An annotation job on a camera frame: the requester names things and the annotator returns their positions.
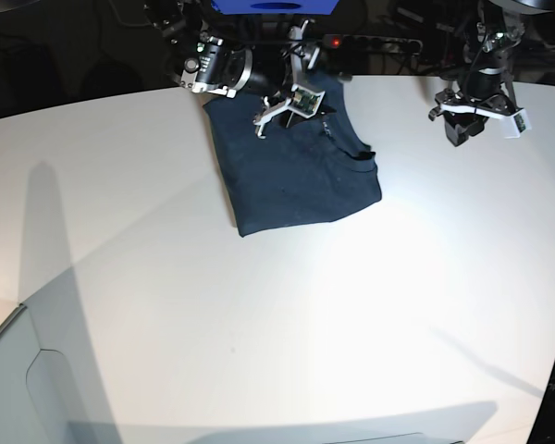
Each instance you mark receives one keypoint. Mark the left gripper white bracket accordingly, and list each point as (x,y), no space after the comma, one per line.
(455,103)

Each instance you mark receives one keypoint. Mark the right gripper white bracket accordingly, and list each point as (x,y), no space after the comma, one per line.
(301,56)

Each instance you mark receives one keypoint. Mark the dark blue T-shirt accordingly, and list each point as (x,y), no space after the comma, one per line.
(319,171)

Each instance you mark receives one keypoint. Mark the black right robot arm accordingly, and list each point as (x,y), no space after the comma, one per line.
(206,58)

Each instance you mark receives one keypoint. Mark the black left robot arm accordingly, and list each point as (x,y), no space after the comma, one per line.
(481,89)

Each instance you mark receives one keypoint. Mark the blue box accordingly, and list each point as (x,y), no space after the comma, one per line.
(247,7)

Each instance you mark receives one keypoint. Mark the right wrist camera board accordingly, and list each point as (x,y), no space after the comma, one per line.
(305,102)

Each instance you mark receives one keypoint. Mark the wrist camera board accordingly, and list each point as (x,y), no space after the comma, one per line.
(516,124)
(305,102)

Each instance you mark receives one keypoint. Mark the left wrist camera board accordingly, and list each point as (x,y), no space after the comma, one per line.
(516,124)

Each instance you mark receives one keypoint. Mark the black power strip red switch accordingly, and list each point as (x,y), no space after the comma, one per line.
(373,44)

